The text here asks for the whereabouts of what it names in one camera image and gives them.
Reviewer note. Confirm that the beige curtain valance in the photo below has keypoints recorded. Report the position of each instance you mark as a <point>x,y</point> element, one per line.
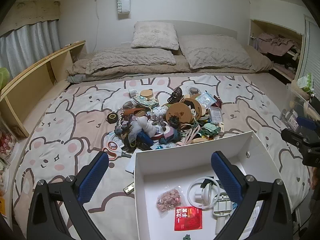
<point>35,11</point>

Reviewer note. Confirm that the white card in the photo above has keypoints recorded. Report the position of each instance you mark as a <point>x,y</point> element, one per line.
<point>130,167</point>

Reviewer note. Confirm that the light green object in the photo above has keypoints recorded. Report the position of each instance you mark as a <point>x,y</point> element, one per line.
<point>3,78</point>

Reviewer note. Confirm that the pile of pink snack packets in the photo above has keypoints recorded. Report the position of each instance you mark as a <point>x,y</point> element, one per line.
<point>6,145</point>

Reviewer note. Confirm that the white cardboard box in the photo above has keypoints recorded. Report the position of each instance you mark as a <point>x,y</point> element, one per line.
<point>160,165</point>

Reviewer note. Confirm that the small red box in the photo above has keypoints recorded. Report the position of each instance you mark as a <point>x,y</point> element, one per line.
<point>218,103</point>

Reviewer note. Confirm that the square fuzzy pillow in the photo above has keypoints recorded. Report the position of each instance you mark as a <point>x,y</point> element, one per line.
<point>155,35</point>

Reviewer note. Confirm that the green plastic clip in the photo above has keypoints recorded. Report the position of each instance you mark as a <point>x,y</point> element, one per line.
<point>208,130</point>

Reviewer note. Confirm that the small metal buckle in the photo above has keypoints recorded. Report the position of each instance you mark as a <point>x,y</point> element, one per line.
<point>129,188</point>

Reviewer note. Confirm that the blue white packet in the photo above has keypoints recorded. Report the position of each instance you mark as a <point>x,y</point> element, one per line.
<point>206,99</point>

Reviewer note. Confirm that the clear plastic storage bin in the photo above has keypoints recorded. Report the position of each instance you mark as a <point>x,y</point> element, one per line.
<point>295,97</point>

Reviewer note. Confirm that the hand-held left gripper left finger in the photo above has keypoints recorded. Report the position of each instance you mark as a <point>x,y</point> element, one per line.
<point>93,172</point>

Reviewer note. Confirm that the bag of pink beads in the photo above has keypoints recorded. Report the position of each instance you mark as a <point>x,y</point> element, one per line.
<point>168,198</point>

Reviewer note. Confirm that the white cotton in plastic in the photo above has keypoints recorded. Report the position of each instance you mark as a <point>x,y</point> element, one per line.
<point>145,127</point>

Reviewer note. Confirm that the black gold round tin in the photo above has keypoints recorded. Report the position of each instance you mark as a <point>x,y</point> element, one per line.
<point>112,117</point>

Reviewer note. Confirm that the white slatted door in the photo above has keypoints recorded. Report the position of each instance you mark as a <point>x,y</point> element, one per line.
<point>311,50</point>

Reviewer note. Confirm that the grey curtain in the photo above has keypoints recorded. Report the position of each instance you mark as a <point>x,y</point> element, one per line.
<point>30,42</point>

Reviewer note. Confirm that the round wooden disc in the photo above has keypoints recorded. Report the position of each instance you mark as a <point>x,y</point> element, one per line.
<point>145,93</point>

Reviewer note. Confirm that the teal patterned pouch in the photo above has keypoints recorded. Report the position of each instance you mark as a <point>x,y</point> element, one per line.
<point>146,100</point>

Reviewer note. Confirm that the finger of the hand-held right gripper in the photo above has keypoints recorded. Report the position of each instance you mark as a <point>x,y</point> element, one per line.
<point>292,136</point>
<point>306,123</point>

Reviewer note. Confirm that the wooden bedside shelf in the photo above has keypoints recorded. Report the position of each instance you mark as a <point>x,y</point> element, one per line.
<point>30,87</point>

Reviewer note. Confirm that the green white carton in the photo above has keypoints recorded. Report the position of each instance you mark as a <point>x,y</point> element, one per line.
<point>306,82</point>

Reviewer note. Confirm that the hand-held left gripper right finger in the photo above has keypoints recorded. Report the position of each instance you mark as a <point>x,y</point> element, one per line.
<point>225,177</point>

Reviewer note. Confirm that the pile of clothes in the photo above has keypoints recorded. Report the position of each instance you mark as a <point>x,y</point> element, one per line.
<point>275,42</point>

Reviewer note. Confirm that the grey plastic frame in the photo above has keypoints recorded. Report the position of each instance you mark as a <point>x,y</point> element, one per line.
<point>223,206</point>

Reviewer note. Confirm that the round cork coaster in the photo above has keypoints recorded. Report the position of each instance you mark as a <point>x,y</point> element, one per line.
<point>177,112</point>

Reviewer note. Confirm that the white thread spool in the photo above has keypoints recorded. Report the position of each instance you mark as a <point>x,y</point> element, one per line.
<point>132,92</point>

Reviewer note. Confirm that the small round brown tin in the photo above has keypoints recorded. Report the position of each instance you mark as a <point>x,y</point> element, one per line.
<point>194,90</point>

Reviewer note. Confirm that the white hanging fabric bag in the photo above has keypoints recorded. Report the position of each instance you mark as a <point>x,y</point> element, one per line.
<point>123,2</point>

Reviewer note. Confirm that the red printed packet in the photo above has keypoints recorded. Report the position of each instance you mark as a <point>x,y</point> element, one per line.
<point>188,218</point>

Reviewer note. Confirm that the clear plastic case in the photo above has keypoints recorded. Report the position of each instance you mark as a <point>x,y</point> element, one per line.
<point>215,116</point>

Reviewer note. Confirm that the round figure print coaster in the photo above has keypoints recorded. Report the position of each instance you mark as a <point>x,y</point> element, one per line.
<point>192,106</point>

